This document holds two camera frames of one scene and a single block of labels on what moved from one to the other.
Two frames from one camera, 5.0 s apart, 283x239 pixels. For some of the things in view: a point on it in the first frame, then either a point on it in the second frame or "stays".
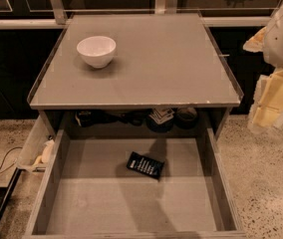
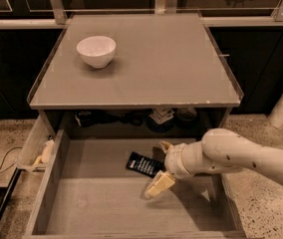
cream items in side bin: (47, 150) stays
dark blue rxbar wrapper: (142, 164) stays
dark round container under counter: (185, 118) stays
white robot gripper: (282, 45) → (173, 160)
